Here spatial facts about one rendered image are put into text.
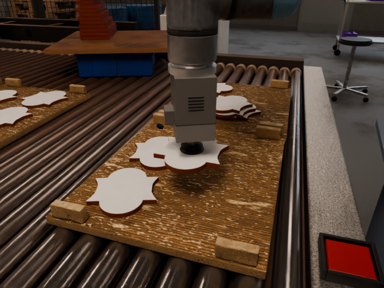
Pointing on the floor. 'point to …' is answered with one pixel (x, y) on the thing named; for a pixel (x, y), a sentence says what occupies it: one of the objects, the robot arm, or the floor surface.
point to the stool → (351, 67)
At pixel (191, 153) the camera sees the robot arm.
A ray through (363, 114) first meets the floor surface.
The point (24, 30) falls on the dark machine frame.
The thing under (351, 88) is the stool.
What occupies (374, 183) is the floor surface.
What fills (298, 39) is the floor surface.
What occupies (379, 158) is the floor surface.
